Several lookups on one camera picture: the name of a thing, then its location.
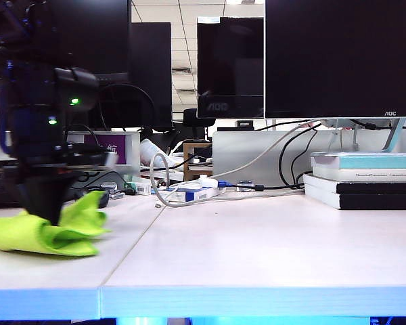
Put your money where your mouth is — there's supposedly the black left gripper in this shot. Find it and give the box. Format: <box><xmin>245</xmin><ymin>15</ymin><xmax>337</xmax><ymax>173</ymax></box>
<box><xmin>0</xmin><ymin>142</ymin><xmax>119</xmax><ymax>226</ymax></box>

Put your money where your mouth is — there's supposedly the lime green microfiber rag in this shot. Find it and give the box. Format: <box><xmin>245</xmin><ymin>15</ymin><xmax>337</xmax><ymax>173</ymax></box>
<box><xmin>0</xmin><ymin>190</ymin><xmax>113</xmax><ymax>257</ymax></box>

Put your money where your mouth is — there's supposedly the green white small box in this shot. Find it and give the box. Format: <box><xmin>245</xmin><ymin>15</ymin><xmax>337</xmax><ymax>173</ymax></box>
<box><xmin>126</xmin><ymin>180</ymin><xmax>154</xmax><ymax>196</ymax></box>

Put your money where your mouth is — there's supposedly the acrylic sign purple label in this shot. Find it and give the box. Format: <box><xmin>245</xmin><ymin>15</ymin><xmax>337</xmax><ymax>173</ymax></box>
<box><xmin>66</xmin><ymin>131</ymin><xmax>141</xmax><ymax>175</ymax></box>

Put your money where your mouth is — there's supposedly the white plastic bottle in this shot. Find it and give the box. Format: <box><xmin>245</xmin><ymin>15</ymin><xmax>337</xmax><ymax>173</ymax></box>
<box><xmin>139</xmin><ymin>138</ymin><xmax>173</xmax><ymax>167</ymax></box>

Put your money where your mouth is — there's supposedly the small wooden shelf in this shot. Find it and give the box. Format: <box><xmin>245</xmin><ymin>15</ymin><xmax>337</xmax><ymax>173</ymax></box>
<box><xmin>183</xmin><ymin>141</ymin><xmax>215</xmax><ymax>182</ymax></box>

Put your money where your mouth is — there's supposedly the blue white cardboard box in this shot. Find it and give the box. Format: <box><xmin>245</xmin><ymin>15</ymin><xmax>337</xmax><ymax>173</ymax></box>
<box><xmin>156</xmin><ymin>186</ymin><xmax>227</xmax><ymax>204</ymax></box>

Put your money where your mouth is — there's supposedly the white power adapter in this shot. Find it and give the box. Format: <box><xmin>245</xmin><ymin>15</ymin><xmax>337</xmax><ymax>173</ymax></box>
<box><xmin>199</xmin><ymin>173</ymin><xmax>220</xmax><ymax>188</ymax></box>

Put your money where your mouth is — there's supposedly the black office chair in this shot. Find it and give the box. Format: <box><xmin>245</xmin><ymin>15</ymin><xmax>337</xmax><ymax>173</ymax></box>
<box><xmin>183</xmin><ymin>108</ymin><xmax>217</xmax><ymax>137</ymax></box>

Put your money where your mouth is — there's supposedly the wide frosted desk partition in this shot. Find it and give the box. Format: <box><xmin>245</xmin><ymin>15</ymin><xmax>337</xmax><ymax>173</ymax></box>
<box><xmin>212</xmin><ymin>130</ymin><xmax>406</xmax><ymax>189</ymax></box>

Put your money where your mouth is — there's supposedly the AOC monitor rear side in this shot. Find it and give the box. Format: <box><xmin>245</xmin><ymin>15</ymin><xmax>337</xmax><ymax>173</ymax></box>
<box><xmin>196</xmin><ymin>16</ymin><xmax>265</xmax><ymax>120</ymax></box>

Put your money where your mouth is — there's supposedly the large AOC monitor silver trim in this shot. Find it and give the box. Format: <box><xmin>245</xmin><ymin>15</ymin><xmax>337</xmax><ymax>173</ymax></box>
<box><xmin>265</xmin><ymin>0</ymin><xmax>406</xmax><ymax>120</ymax></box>

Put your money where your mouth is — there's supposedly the silver monitor stand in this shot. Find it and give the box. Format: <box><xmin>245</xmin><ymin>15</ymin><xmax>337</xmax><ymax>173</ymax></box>
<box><xmin>321</xmin><ymin>118</ymin><xmax>406</xmax><ymax>153</ymax></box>

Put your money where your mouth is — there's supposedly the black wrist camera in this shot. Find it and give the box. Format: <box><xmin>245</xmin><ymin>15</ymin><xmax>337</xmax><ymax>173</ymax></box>
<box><xmin>53</xmin><ymin>66</ymin><xmax>100</xmax><ymax>114</ymax></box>

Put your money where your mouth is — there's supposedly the thick white cable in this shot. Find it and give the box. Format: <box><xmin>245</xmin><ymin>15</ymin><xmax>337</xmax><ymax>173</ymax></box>
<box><xmin>150</xmin><ymin>118</ymin><xmax>325</xmax><ymax>209</ymax></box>

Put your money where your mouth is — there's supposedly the black cable blue connector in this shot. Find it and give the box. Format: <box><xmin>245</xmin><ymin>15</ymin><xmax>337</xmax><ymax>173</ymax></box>
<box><xmin>218</xmin><ymin>180</ymin><xmax>306</xmax><ymax>192</ymax></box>

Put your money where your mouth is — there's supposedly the black cable wide loop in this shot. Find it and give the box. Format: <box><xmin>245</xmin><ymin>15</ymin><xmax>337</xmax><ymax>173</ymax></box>
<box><xmin>279</xmin><ymin>123</ymin><xmax>325</xmax><ymax>190</ymax></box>

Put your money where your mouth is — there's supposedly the thin black cable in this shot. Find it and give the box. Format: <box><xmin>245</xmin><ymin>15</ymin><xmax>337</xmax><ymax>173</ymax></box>
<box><xmin>290</xmin><ymin>128</ymin><xmax>319</xmax><ymax>186</ymax></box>

